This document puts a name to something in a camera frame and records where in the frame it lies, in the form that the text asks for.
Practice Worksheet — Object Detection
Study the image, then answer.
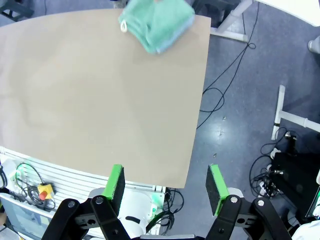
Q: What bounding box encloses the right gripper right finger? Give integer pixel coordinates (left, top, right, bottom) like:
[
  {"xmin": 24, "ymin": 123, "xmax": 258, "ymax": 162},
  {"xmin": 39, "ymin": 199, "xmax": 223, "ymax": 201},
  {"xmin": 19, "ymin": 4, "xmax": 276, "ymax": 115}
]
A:
[{"xmin": 204, "ymin": 163, "xmax": 293, "ymax": 240}]

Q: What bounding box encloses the yellow red emergency stop button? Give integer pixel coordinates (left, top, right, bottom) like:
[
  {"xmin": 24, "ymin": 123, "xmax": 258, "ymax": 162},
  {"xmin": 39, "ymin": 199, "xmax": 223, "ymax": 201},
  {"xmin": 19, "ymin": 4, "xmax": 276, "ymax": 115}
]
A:
[{"xmin": 36, "ymin": 183, "xmax": 54, "ymax": 201}]

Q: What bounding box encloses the black cable loop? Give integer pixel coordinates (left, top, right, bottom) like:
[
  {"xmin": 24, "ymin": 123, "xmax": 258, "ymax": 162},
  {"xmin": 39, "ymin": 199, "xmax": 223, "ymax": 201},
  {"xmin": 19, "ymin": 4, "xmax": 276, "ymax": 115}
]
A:
[{"xmin": 146, "ymin": 188, "xmax": 186, "ymax": 231}]

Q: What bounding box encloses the black equipment box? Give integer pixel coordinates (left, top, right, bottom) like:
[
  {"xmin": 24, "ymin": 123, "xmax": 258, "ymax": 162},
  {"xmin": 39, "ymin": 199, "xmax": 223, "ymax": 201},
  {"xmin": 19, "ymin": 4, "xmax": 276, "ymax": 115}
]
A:
[{"xmin": 271, "ymin": 152, "xmax": 320, "ymax": 218}]

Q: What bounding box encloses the green terry towel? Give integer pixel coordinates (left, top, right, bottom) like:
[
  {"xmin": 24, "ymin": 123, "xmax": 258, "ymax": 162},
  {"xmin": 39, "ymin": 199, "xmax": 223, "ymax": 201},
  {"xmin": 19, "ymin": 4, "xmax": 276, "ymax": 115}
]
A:
[{"xmin": 117, "ymin": 0, "xmax": 196, "ymax": 55}]

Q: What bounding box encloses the black coiled cable bundle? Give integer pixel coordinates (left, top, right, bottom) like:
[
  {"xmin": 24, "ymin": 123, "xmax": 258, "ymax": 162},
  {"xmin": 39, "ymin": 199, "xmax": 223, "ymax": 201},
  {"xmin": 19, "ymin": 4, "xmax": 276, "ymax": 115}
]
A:
[{"xmin": 14, "ymin": 162, "xmax": 57, "ymax": 210}]

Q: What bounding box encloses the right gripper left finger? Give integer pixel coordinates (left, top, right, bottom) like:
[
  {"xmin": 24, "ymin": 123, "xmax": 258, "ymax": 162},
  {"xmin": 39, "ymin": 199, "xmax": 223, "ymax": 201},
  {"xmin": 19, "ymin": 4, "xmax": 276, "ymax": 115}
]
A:
[{"xmin": 41, "ymin": 164, "xmax": 131, "ymax": 240}]

